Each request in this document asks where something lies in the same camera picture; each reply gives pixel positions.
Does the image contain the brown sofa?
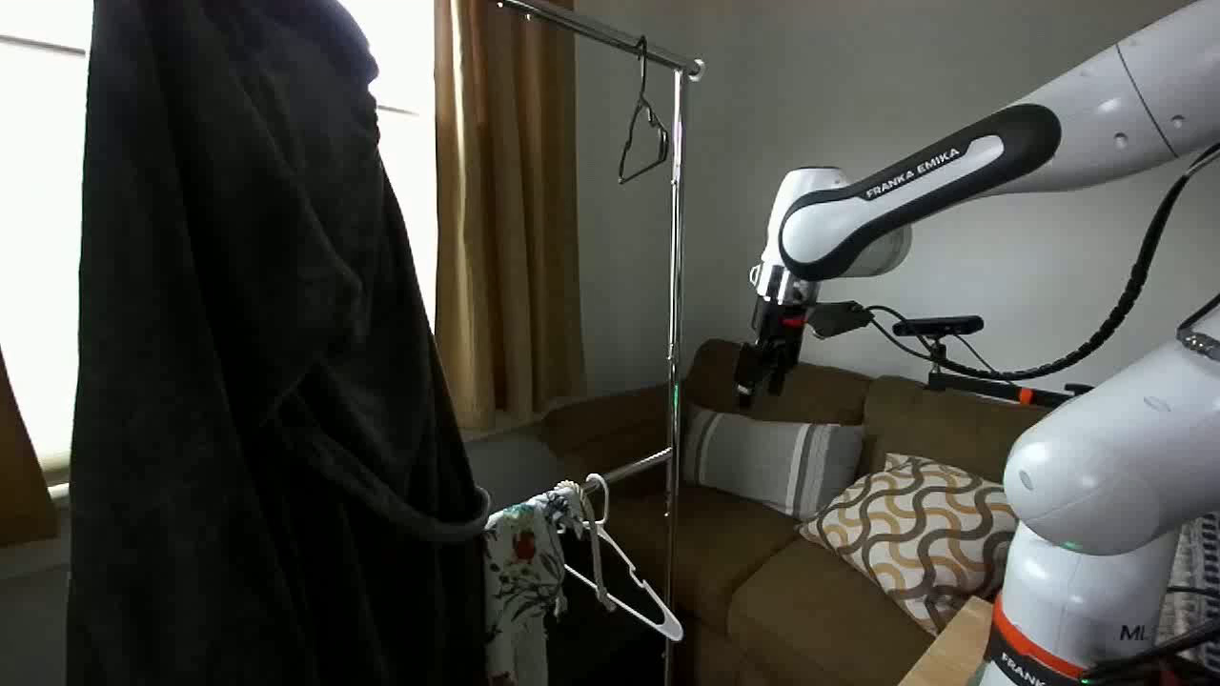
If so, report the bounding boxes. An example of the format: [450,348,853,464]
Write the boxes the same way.
[506,335,1059,686]

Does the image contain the black hanging garment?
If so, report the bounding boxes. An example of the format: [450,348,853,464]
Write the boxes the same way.
[65,0,494,686]

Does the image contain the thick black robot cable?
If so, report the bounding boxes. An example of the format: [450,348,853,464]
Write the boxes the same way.
[861,138,1220,385]

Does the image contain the tan curtain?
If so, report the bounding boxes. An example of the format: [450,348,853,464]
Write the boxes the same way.
[431,0,590,434]

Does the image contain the black stereo camera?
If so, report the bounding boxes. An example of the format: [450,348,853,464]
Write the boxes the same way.
[888,312,991,344]

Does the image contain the brown white patterned pillow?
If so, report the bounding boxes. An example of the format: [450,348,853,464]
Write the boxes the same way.
[800,451,1021,638]

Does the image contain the white floral cloth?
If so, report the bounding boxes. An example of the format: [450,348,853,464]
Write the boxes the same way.
[482,492,575,686]

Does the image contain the black orange tripod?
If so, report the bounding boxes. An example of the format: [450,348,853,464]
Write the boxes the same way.
[922,335,1100,413]

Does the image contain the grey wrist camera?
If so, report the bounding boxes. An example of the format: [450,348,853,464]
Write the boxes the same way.
[809,296,882,338]

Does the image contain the grey striped pillow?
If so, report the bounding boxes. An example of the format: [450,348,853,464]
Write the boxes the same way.
[684,405,871,521]

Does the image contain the black wire hanger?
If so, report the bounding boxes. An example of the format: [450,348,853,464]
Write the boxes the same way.
[613,34,674,192]

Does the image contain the metal clothes rack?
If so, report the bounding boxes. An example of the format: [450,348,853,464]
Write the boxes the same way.
[487,0,711,686]

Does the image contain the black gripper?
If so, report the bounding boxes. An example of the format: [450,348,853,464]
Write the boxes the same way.
[734,262,819,413]

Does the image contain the white plastic clothes hanger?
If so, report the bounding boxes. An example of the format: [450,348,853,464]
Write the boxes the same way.
[557,470,689,647]

